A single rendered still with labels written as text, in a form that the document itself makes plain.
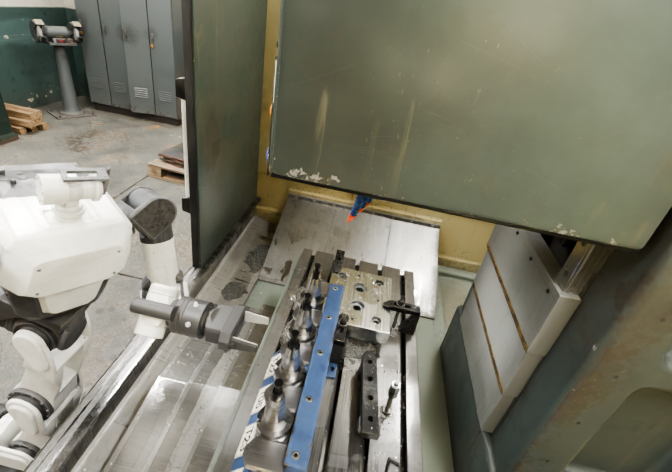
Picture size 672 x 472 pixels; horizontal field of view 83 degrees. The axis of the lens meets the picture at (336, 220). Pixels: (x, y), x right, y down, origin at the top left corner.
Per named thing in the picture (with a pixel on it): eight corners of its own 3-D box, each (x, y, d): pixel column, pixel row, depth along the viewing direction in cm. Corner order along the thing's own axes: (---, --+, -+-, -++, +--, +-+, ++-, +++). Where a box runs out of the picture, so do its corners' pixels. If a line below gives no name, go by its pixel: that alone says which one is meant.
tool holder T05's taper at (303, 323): (309, 338, 84) (313, 316, 80) (290, 333, 84) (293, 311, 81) (314, 324, 88) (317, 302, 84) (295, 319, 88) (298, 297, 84)
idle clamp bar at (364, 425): (356, 446, 97) (361, 432, 94) (357, 363, 120) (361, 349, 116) (375, 449, 97) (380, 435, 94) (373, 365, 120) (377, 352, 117)
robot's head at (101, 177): (53, 188, 84) (57, 163, 80) (96, 187, 90) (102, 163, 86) (61, 209, 82) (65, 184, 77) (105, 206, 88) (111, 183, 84)
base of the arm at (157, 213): (121, 232, 111) (105, 197, 106) (163, 213, 119) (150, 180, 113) (140, 247, 101) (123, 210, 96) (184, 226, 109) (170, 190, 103)
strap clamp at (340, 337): (328, 364, 118) (336, 330, 110) (334, 333, 129) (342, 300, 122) (338, 366, 118) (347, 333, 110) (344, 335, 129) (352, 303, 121)
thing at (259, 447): (237, 467, 61) (237, 465, 60) (249, 435, 65) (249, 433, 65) (279, 478, 60) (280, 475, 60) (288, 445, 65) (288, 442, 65)
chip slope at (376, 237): (245, 303, 173) (248, 258, 160) (284, 230, 231) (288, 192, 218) (437, 347, 169) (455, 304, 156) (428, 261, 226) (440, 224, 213)
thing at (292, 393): (259, 405, 70) (260, 403, 70) (268, 381, 75) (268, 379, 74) (296, 414, 70) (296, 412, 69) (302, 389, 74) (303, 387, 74)
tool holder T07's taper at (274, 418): (286, 432, 65) (289, 408, 62) (260, 431, 65) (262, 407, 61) (287, 407, 69) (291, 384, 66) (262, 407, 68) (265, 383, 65)
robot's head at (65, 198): (33, 200, 83) (35, 167, 78) (86, 197, 90) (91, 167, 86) (41, 219, 80) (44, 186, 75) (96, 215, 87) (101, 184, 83)
